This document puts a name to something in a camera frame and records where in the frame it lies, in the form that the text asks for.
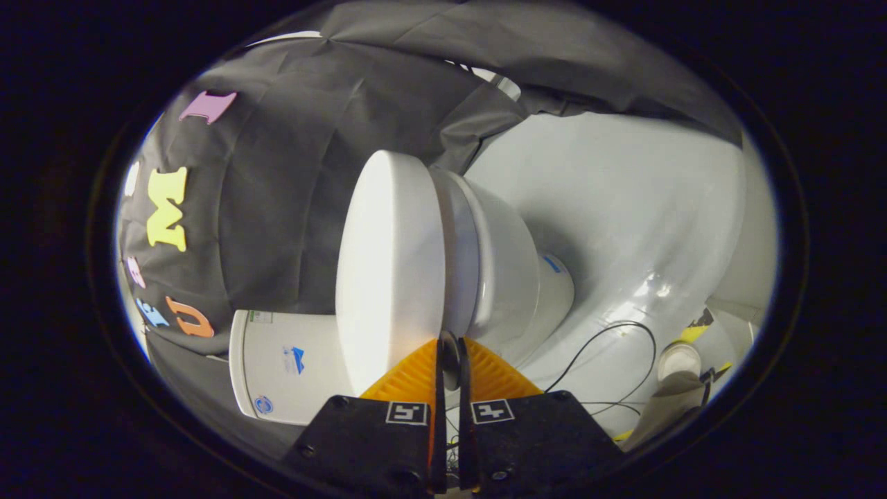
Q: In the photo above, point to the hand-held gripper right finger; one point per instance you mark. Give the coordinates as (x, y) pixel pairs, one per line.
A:
(540, 443)

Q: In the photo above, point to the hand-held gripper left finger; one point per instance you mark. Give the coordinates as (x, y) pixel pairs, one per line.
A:
(367, 443)

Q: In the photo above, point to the white toilet lid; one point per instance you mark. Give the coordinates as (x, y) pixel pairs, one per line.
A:
(388, 270)

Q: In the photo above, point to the white toilet tank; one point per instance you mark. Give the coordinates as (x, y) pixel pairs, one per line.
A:
(312, 378)

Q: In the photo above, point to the white round object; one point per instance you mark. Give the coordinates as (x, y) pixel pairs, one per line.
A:
(679, 360)

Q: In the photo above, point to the black backdrop cloth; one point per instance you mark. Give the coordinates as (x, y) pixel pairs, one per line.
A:
(291, 173)

